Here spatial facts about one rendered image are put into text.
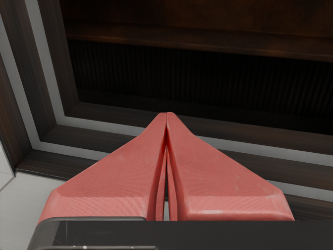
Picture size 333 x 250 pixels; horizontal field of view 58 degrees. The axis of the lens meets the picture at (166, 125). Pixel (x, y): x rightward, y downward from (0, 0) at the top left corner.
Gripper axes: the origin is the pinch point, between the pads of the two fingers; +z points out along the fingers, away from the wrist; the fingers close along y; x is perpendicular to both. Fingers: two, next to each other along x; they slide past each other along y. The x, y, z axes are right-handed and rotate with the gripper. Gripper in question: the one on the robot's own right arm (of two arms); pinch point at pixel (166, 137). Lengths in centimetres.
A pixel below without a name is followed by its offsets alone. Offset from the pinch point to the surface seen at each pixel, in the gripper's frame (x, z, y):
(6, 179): 4.7, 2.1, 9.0
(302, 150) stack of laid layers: 2.4, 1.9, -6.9
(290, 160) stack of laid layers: 3.1, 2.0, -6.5
